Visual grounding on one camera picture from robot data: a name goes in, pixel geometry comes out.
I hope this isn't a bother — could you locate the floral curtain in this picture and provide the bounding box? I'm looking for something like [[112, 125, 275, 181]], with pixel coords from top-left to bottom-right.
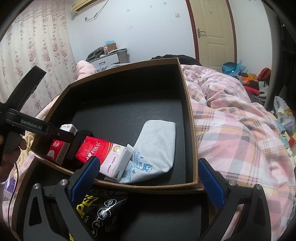
[[1, 1, 77, 116]]

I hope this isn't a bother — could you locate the yellow waffle towel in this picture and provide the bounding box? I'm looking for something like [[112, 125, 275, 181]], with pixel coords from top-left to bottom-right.
[[17, 131, 35, 167]]

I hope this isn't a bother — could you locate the white bedside desk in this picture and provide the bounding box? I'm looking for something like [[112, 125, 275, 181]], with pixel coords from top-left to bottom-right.
[[87, 49, 129, 68]]

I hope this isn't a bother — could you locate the white plastic bag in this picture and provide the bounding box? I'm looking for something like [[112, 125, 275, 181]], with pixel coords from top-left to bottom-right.
[[273, 96, 295, 135]]

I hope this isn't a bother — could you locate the cream wall air conditioner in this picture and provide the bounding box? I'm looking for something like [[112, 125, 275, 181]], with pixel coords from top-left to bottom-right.
[[71, 0, 96, 13]]

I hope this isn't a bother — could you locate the black yellow wipes pack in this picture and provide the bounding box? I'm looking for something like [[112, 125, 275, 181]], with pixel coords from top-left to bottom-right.
[[68, 188, 129, 241]]

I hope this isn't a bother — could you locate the pink plaid duvet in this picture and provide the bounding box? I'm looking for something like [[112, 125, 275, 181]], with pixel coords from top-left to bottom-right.
[[182, 65, 295, 240]]

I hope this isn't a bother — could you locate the black bag on desk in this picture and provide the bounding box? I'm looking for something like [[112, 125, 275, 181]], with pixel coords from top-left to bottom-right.
[[86, 47, 104, 62]]

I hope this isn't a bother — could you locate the red bag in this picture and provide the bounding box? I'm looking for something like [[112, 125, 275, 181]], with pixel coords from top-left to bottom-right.
[[257, 67, 271, 81]]

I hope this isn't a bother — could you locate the cream door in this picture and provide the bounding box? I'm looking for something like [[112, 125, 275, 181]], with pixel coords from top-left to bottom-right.
[[186, 0, 237, 72]]

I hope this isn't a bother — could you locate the far black open box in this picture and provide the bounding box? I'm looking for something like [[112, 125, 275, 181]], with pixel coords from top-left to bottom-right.
[[45, 58, 198, 190]]

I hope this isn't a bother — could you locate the red tissue pack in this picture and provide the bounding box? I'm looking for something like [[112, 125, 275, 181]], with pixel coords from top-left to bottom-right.
[[75, 136, 132, 181], [45, 124, 78, 165]]

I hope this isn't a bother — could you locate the brown cardboard box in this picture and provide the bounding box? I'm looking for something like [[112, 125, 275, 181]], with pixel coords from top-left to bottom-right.
[[107, 43, 117, 53]]

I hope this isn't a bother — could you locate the pink quilt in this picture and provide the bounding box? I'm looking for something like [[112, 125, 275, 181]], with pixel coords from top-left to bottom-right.
[[76, 60, 97, 80]]

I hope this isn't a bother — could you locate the person left hand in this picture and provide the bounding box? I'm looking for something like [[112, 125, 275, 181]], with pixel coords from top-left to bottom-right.
[[1, 136, 27, 183]]

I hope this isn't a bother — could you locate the black clothes pile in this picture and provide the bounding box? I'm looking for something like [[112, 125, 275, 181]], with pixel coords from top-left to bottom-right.
[[152, 54, 202, 66]]

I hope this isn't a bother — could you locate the white printed cloth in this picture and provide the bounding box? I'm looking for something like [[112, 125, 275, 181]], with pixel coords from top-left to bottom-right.
[[104, 119, 176, 184]]

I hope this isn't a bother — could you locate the blue plastic bag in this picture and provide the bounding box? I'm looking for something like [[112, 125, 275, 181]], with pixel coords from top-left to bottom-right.
[[222, 61, 246, 77]]

